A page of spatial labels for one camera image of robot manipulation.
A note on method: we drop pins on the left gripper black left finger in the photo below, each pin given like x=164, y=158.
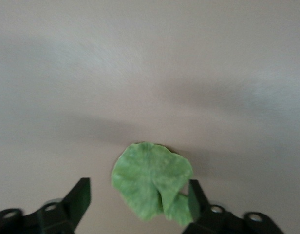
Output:
x=67, y=209

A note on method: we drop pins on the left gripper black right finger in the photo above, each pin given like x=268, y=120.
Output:
x=208, y=214

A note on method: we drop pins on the green lettuce leaf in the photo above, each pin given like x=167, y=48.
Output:
x=150, y=180

